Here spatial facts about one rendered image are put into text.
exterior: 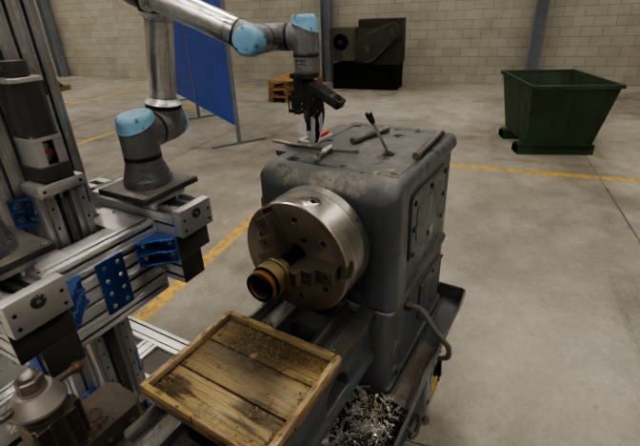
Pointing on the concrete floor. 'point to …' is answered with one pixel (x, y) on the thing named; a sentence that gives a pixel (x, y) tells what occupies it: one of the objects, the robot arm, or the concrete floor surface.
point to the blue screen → (206, 55)
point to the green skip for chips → (555, 110)
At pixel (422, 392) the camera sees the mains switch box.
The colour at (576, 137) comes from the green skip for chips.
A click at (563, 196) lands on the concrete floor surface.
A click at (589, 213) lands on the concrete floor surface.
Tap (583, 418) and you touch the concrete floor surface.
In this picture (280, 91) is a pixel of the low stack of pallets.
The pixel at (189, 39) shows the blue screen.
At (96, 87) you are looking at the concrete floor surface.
